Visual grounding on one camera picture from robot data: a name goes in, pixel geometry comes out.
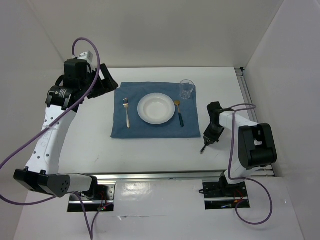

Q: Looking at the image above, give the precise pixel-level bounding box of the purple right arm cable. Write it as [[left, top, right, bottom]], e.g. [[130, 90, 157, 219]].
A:
[[219, 103, 273, 226]]

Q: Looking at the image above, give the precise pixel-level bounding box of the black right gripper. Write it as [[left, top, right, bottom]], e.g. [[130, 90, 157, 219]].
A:
[[204, 122, 226, 145]]

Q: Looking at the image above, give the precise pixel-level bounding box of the blue cloth placemat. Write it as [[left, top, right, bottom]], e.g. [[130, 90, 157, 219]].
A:
[[110, 82, 201, 139]]

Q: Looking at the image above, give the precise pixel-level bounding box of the silver knife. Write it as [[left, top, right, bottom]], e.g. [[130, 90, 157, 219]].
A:
[[200, 144, 208, 154]]

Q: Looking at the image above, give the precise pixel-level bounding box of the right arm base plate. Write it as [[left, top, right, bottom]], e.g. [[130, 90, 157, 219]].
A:
[[198, 182, 251, 210]]

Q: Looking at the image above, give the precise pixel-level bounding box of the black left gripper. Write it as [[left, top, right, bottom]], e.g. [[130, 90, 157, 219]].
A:
[[79, 63, 118, 99]]

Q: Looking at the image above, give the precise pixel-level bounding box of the white scalloped plate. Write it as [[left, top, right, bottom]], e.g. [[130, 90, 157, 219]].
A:
[[137, 93, 176, 125]]

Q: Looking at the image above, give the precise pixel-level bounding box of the clear drinking glass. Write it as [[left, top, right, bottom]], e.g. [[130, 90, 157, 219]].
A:
[[179, 79, 195, 100]]

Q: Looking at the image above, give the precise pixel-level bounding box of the aluminium frame rail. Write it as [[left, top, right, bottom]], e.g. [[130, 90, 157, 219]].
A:
[[234, 67, 276, 178]]

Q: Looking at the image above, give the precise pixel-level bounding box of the gold spoon green handle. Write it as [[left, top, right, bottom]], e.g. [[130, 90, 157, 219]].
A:
[[173, 100, 184, 127]]

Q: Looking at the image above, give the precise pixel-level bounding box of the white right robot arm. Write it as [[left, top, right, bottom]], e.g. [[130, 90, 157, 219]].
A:
[[200, 101, 278, 196]]

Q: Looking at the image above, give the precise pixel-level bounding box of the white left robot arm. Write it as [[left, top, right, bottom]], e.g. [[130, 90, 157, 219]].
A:
[[13, 58, 119, 200]]

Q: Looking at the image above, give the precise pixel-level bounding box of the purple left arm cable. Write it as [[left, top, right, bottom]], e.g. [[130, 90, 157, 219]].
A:
[[0, 37, 102, 238]]

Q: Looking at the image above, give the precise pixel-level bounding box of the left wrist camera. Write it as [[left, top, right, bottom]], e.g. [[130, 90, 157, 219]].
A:
[[76, 50, 93, 63]]

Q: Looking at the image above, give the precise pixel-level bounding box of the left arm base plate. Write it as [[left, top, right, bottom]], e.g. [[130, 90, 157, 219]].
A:
[[67, 182, 116, 213]]

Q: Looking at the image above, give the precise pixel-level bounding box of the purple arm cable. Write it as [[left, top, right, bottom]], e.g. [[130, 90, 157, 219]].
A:
[[219, 103, 273, 226], [0, 37, 102, 238]]

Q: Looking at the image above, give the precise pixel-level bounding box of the silver fork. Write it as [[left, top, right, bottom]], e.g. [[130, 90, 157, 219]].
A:
[[123, 98, 131, 129]]

